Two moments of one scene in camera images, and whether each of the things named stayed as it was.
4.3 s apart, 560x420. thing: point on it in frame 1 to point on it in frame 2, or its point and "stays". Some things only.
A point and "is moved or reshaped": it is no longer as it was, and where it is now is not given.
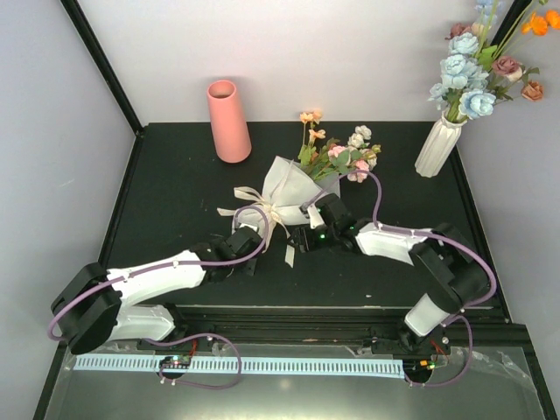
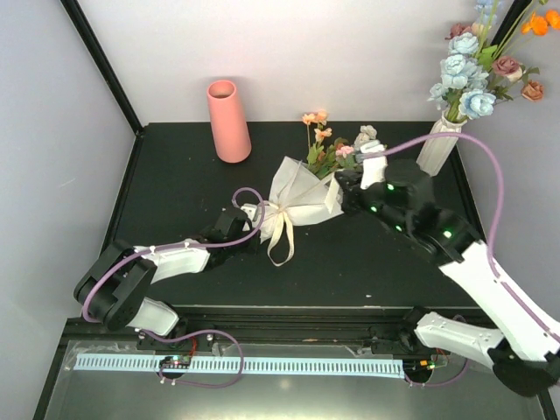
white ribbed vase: [438, 146] stays
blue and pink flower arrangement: [474, 76] stays
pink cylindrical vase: [231, 129] stays
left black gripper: [250, 268] to [252, 248]
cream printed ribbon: [270, 213] is moved or reshaped
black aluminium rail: [237, 323] stays
